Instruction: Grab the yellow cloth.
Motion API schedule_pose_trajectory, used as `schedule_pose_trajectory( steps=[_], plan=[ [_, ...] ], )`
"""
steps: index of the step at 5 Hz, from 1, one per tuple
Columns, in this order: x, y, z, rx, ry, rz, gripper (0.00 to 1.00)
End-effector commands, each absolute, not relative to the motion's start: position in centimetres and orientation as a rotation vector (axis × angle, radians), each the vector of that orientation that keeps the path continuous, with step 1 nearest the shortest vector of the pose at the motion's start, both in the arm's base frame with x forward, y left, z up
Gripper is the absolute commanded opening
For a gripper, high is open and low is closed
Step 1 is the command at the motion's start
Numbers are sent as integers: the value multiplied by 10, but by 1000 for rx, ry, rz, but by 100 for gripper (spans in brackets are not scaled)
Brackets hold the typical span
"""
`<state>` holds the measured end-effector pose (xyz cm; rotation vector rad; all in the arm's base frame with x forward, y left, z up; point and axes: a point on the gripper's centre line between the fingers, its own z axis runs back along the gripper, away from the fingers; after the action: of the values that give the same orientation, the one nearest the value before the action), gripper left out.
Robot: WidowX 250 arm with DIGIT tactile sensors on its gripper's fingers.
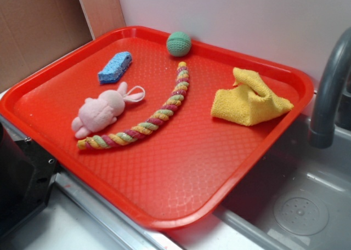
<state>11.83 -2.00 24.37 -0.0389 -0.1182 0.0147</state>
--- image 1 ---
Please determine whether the yellow cloth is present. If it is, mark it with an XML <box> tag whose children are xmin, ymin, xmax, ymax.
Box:
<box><xmin>211</xmin><ymin>67</ymin><xmax>294</xmax><ymax>126</ymax></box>

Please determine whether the red plastic tray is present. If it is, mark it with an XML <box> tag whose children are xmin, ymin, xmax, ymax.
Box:
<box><xmin>1</xmin><ymin>26</ymin><xmax>314</xmax><ymax>230</ymax></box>

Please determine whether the green rubber ball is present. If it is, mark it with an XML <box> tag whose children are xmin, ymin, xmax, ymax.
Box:
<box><xmin>166</xmin><ymin>31</ymin><xmax>191</xmax><ymax>57</ymax></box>

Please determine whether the pink plush bunny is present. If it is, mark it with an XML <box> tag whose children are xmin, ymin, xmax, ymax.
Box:
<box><xmin>71</xmin><ymin>82</ymin><xmax>145</xmax><ymax>139</ymax></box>

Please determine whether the blue sponge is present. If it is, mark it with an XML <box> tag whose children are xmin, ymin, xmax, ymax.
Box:
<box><xmin>98</xmin><ymin>52</ymin><xmax>132</xmax><ymax>84</ymax></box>

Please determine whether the grey toy sink basin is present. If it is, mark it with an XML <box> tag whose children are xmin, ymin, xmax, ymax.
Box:
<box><xmin>215</xmin><ymin>115</ymin><xmax>350</xmax><ymax>249</ymax></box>

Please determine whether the grey toy faucet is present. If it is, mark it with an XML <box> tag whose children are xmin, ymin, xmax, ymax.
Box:
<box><xmin>308</xmin><ymin>29</ymin><xmax>350</xmax><ymax>149</ymax></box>

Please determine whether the brown cardboard panel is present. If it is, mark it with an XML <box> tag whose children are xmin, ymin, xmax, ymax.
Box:
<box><xmin>1</xmin><ymin>0</ymin><xmax>126</xmax><ymax>92</ymax></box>

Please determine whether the multicoloured twisted rope toy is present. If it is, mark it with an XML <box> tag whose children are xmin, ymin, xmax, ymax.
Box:
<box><xmin>77</xmin><ymin>61</ymin><xmax>190</xmax><ymax>150</ymax></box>

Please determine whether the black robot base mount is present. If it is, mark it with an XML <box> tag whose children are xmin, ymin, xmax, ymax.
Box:
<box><xmin>1</xmin><ymin>126</ymin><xmax>57</xmax><ymax>239</ymax></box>

